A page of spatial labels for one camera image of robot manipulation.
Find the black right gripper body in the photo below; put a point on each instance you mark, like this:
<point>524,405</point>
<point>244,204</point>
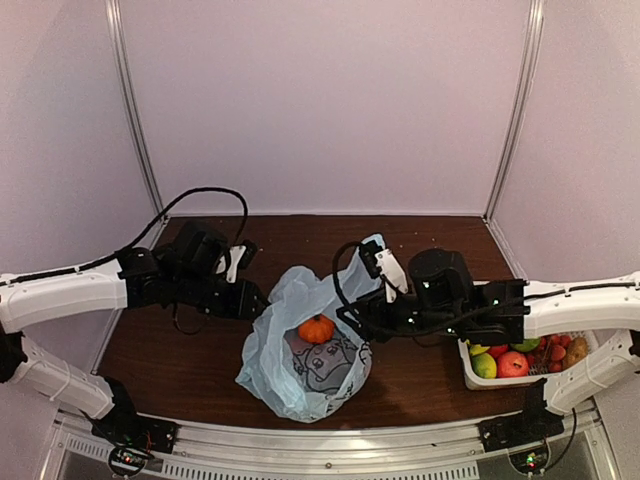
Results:
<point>455,328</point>

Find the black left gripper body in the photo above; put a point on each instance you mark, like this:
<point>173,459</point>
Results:
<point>194,290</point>

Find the light blue plastic bag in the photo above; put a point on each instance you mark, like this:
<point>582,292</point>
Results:
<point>298,380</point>

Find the brown potato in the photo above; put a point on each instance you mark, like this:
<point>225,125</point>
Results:
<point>577,350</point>

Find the yellow banana bunch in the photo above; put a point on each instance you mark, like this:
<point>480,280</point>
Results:
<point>476,349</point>

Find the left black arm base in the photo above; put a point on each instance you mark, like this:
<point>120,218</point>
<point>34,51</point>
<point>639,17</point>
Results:
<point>123,425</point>

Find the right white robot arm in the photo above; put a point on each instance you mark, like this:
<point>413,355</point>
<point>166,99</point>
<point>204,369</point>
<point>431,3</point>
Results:
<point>516,309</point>

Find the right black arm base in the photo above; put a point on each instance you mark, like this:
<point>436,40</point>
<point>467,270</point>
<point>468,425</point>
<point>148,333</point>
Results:
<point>535,422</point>

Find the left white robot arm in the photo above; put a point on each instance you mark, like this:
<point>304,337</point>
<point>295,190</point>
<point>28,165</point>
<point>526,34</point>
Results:
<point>127,280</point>

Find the small green yellow fruit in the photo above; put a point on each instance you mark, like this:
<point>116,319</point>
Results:
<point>484,366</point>

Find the small orange pumpkin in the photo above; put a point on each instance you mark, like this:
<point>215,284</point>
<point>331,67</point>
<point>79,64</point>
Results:
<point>319,329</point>

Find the red apple back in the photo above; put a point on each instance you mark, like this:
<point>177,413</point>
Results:
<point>497,351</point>

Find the red apple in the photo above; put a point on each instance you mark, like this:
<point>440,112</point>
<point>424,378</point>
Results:
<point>497,351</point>
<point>512,364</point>

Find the white plastic basket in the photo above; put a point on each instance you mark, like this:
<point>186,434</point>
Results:
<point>473,382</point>

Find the red apple front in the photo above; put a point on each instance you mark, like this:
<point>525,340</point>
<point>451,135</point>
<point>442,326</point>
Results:
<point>512,364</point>

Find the large green apple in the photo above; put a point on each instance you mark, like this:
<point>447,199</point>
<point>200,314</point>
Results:
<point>526,346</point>

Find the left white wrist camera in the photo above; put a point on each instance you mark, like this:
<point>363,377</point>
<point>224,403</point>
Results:
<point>234,259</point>

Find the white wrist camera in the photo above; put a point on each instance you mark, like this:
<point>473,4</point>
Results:
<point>381,264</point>
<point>234,259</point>

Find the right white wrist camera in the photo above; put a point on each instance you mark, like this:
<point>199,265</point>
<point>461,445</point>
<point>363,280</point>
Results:
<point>381,264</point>

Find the aluminium front rail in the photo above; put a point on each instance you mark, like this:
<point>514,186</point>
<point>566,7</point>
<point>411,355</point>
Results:
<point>451,450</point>

